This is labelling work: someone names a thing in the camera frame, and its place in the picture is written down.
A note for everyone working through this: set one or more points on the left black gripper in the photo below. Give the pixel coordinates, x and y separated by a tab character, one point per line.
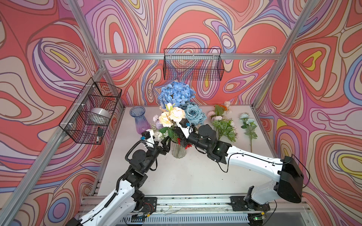
162	150

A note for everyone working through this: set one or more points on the clear ribbed glass vase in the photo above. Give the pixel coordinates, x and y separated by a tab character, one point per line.
178	151

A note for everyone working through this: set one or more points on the white purple mixed bouquet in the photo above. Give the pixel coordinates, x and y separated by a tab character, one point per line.
156	127

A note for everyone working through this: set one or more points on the red flower stem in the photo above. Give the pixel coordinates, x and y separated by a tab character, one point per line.
183	143

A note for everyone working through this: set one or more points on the white green flower bunch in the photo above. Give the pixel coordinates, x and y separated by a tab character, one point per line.
224	127

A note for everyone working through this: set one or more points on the teal rose flower stem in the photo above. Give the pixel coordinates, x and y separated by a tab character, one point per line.
193	113

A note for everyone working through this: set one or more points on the cream peach rose bunch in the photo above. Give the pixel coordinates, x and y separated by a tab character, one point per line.
167	121

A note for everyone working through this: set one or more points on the blue purple glass vase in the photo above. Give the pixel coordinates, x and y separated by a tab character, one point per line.
141	123

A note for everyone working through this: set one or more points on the pale teal flower stem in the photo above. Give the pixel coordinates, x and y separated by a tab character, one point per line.
249	125

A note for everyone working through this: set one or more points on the blue hydrangea flower stem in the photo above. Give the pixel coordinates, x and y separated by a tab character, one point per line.
176	93

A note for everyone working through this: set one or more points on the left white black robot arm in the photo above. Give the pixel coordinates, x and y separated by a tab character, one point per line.
127	197

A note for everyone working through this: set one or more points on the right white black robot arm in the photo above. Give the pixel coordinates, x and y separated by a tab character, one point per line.
286	177

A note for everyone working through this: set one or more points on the orange flower stem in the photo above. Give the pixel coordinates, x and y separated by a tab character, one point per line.
221	109

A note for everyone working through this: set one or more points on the small black device in basket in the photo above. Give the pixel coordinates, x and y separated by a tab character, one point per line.
100	133

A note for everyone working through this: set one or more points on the white tape roll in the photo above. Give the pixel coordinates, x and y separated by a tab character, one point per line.
101	111

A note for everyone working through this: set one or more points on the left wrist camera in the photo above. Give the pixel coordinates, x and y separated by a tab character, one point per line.
148	137

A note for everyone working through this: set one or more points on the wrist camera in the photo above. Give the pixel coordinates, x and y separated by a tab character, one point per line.
186	127
148	137

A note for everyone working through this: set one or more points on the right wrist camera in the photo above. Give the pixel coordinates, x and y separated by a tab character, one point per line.
186	127

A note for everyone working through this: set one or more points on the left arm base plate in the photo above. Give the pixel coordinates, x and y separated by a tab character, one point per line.
146	205

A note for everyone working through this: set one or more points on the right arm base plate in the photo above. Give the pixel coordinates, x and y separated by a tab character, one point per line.
238	203

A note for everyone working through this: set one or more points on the black wire basket back wall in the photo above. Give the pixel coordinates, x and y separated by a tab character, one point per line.
193	64

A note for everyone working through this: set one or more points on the black wire basket wall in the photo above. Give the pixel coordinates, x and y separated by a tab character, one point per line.
193	64
79	123

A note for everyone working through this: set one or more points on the black wire basket left wall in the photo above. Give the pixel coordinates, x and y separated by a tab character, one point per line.
79	123

